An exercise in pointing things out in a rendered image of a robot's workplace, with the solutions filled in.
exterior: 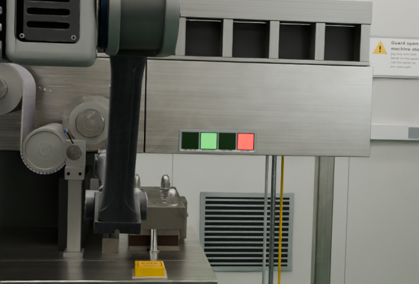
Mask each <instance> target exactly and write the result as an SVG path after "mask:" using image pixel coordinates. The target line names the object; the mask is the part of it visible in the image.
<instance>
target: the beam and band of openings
mask: <svg viewBox="0 0 419 284"><path fill-rule="evenodd" d="M372 3H373V2H372V1H358V0H181V3H180V13H181V17H180V24H179V31H178V40H177V45H176V49H175V53H174V54H173V55H171V56H168V57H147V59H156V60H176V61H213V62H251V63H270V64H308V65H327V66H365V67H367V66H370V62H369V53H370V25H371V24H372ZM192 20H201V21H192ZM255 22H264V23H255ZM303 24H310V25H303ZM326 25H327V26H326ZM350 26H354V27H350Z"/></svg>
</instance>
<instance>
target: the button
mask: <svg viewBox="0 0 419 284"><path fill-rule="evenodd" d="M135 276H136V277H164V276H165V267H164V263H163V261H135Z"/></svg>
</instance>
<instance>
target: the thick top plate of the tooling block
mask: <svg viewBox="0 0 419 284"><path fill-rule="evenodd" d="M171 189H175V190H176V197H177V204H178V205H177V206H167V205H165V204H166V197H167V192H168V191H169V189H160V187H141V189H140V190H141V192H146V193H147V198H148V203H149V205H148V216H147V218H148V220H141V229H185V206H184V204H183V202H182V200H181V198H180V195H179V193H178V191H177V189H176V187H171Z"/></svg>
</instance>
